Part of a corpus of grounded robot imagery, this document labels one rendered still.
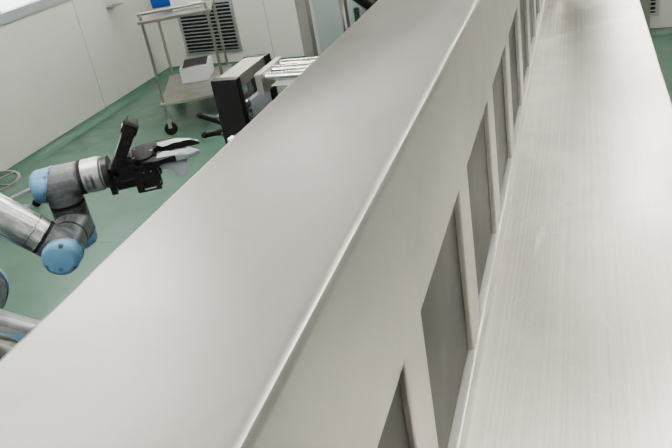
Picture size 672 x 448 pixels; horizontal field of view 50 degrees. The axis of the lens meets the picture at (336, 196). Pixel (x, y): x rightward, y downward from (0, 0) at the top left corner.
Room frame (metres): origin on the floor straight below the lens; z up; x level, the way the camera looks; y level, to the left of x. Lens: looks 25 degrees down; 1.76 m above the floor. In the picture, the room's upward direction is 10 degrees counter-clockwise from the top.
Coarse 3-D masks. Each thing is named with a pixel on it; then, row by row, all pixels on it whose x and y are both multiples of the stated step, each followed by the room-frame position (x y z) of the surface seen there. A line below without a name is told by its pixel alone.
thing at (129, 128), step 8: (128, 120) 1.46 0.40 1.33; (136, 120) 1.48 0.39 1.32; (128, 128) 1.45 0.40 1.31; (136, 128) 1.45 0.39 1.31; (120, 136) 1.47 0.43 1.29; (128, 136) 1.45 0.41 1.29; (120, 144) 1.45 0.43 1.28; (128, 144) 1.45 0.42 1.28; (120, 152) 1.45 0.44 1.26; (128, 152) 1.45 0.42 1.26; (112, 160) 1.47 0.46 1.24; (120, 160) 1.45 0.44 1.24; (120, 168) 1.45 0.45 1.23
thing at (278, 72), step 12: (276, 60) 1.21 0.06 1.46; (288, 60) 1.21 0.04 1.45; (300, 60) 1.20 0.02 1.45; (312, 60) 1.19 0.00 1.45; (264, 72) 1.16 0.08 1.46; (276, 72) 1.15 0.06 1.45; (288, 72) 1.14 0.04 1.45; (300, 72) 1.13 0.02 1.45; (264, 84) 1.15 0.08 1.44; (276, 84) 1.14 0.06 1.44; (288, 84) 1.13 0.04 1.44
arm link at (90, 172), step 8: (80, 160) 1.47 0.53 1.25; (88, 160) 1.46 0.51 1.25; (96, 160) 1.46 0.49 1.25; (80, 168) 1.44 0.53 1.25; (88, 168) 1.44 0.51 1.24; (96, 168) 1.44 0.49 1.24; (88, 176) 1.43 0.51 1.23; (96, 176) 1.43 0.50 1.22; (88, 184) 1.42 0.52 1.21; (96, 184) 1.43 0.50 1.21; (104, 184) 1.45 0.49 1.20; (88, 192) 1.44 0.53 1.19
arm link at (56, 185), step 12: (48, 168) 1.45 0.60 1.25; (60, 168) 1.45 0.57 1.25; (72, 168) 1.44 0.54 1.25; (36, 180) 1.43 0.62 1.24; (48, 180) 1.43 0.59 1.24; (60, 180) 1.43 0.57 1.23; (72, 180) 1.43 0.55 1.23; (36, 192) 1.42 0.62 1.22; (48, 192) 1.42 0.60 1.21; (60, 192) 1.42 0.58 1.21; (72, 192) 1.43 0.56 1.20; (84, 192) 1.44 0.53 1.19; (60, 204) 1.42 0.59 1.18; (72, 204) 1.43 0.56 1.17
